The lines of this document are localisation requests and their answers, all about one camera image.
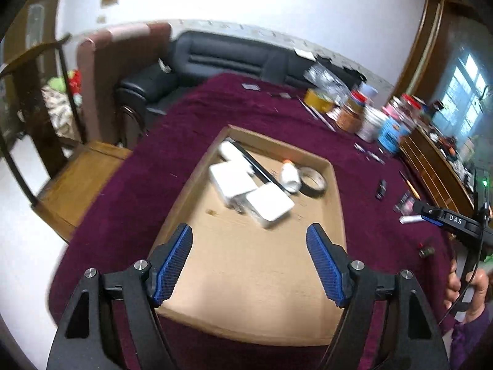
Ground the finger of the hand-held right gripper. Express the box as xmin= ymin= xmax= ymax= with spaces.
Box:
xmin=411 ymin=199 xmax=437 ymax=226

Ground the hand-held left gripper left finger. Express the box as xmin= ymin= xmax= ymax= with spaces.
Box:
xmin=46 ymin=223 xmax=193 ymax=370

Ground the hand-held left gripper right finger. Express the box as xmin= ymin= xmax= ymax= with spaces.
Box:
xmin=306 ymin=223 xmax=451 ymax=370

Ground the shallow cardboard box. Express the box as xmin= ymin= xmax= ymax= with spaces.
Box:
xmin=148 ymin=124 xmax=347 ymax=347

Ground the black tape roll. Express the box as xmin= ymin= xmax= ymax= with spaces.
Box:
xmin=298 ymin=167 xmax=328 ymax=198

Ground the white charger with prongs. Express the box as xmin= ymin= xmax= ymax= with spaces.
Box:
xmin=244 ymin=184 xmax=295 ymax=229

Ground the white glue bottle orange cap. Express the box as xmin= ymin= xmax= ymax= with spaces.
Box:
xmin=280 ymin=159 xmax=302 ymax=194

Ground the white charger with port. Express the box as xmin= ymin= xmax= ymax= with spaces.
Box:
xmin=209 ymin=161 xmax=258 ymax=211

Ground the black bar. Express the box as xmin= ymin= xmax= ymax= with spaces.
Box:
xmin=225 ymin=137 xmax=293 ymax=197

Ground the small white adapter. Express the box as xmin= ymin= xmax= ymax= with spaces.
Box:
xmin=219 ymin=140 xmax=247 ymax=162

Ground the person's right forearm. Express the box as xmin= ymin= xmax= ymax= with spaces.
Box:
xmin=449 ymin=308 xmax=493 ymax=370

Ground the person's right hand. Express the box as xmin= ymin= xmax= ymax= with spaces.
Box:
xmin=443 ymin=256 xmax=490 ymax=324

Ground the yellow mechanical pencil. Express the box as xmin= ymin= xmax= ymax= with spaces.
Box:
xmin=398 ymin=170 xmax=422 ymax=201

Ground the wooden cabinet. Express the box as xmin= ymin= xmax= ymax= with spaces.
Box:
xmin=398 ymin=127 xmax=476 ymax=216

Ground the clear jar blue label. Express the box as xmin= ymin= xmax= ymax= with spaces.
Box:
xmin=377 ymin=117 xmax=411 ymax=155

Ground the maroon tablecloth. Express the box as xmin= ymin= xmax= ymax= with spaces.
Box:
xmin=48 ymin=72 xmax=478 ymax=370

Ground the white plastic jar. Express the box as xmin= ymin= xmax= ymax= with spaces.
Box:
xmin=356 ymin=105 xmax=389 ymax=143

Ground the clear jar red lid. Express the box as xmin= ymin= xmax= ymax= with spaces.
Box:
xmin=398 ymin=93 xmax=424 ymax=124

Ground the brown jar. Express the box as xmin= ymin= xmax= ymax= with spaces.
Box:
xmin=335 ymin=100 xmax=365 ymax=132

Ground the jar with red lid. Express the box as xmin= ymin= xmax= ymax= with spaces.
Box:
xmin=348 ymin=89 xmax=368 ymax=109

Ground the thin grey pen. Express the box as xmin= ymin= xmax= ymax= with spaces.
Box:
xmin=297 ymin=97 xmax=320 ymax=118
xmin=312 ymin=108 xmax=336 ymax=132

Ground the dark wooden chair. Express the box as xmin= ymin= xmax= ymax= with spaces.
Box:
xmin=0 ymin=34 xmax=133 ymax=243

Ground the window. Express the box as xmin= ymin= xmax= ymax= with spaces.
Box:
xmin=443 ymin=52 xmax=490 ymax=139

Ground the clear plastic bag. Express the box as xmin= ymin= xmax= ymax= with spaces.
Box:
xmin=304 ymin=64 xmax=355 ymax=101

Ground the patterned blanket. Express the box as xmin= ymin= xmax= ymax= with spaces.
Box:
xmin=40 ymin=85 xmax=83 ymax=139

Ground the red bag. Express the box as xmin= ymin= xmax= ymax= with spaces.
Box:
xmin=67 ymin=70 xmax=82 ymax=95

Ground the brown armchair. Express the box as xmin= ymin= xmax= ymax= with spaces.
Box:
xmin=76 ymin=22 xmax=172 ymax=149

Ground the black leather sofa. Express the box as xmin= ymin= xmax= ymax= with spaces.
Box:
xmin=116 ymin=31 xmax=366 ymax=114

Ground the wooden glass door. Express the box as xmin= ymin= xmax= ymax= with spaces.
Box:
xmin=0 ymin=0 xmax=64 ymax=151

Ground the wooden door frame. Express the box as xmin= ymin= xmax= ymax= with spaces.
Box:
xmin=393 ymin=0 xmax=449 ymax=101

